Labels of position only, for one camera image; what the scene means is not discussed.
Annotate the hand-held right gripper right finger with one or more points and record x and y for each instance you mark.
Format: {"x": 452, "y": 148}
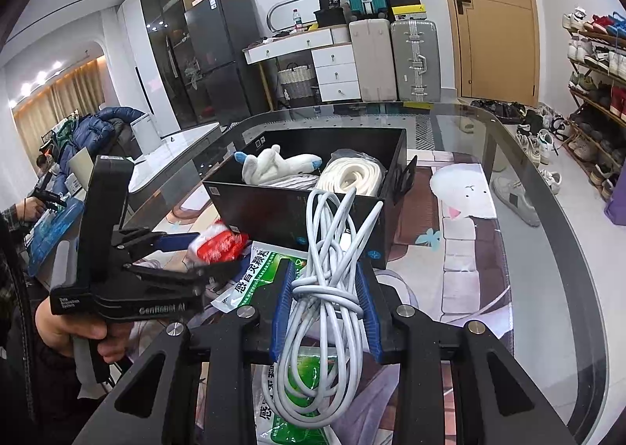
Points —
{"x": 370, "y": 318}

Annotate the person's left hand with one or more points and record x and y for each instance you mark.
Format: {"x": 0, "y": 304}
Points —
{"x": 58, "y": 327}

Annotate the silver suitcase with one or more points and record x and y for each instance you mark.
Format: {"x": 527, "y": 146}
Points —
{"x": 415, "y": 61}

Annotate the beige suitcase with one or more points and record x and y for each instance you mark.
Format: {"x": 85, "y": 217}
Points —
{"x": 371, "y": 61}

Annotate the printed desk mat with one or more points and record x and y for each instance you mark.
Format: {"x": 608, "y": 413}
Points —
{"x": 464, "y": 279}

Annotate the person's left forearm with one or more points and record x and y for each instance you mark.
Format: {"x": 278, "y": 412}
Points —
{"x": 29, "y": 376}

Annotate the white desk with drawers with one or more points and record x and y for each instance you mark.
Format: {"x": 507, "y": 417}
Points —
{"x": 335, "y": 68}

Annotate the red and white plastic bag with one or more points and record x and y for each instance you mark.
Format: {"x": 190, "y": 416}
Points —
{"x": 217, "y": 244}

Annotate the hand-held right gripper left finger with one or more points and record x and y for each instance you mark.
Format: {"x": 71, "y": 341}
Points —
{"x": 283, "y": 313}

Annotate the yellow black shoe box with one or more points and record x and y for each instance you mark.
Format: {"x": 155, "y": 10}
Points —
{"x": 407, "y": 13}

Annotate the grey console cabinet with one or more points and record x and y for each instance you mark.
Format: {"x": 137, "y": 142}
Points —
{"x": 181, "y": 147}

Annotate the dark grey refrigerator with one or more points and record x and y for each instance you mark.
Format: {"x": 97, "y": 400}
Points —
{"x": 225, "y": 59}

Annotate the oval framed mirror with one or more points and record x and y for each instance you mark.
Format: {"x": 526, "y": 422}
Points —
{"x": 271, "y": 10}

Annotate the wooden door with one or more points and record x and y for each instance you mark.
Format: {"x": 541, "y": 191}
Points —
{"x": 494, "y": 19}

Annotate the green white medicine packet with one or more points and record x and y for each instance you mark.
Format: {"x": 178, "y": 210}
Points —
{"x": 264, "y": 425}
{"x": 259, "y": 274}

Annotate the white plush toy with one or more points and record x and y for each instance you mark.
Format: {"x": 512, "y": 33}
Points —
{"x": 266, "y": 166}

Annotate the clear water bottle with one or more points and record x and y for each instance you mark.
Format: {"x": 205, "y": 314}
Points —
{"x": 297, "y": 22}

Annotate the black cardboard box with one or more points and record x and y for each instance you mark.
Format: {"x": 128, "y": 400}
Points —
{"x": 274, "y": 210}

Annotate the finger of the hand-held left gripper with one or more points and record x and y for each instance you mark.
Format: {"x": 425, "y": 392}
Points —
{"x": 186, "y": 276}
{"x": 176, "y": 240}

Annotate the purple paper bag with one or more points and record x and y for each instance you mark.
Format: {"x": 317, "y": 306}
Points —
{"x": 617, "y": 203}

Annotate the collection of sneakers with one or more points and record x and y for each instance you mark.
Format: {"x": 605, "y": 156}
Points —
{"x": 533, "y": 142}

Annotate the wooden shoe rack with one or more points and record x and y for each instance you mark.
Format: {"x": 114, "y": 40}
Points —
{"x": 599, "y": 105}

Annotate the blue down jacket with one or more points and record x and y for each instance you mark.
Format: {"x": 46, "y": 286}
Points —
{"x": 98, "y": 129}

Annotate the blue printed mat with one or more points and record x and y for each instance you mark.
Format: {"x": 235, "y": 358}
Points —
{"x": 54, "y": 232}

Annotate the black storage box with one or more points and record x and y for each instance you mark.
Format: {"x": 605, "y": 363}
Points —
{"x": 331, "y": 18}

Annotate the dark glass cabinet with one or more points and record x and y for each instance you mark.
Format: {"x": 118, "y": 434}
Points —
{"x": 166, "y": 49}

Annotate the beige curtain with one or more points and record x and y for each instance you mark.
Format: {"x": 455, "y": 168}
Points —
{"x": 73, "y": 93}

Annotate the white box appliance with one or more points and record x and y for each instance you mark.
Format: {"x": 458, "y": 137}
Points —
{"x": 145, "y": 134}

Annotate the wicker basket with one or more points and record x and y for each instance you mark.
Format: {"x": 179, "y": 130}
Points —
{"x": 297, "y": 83}

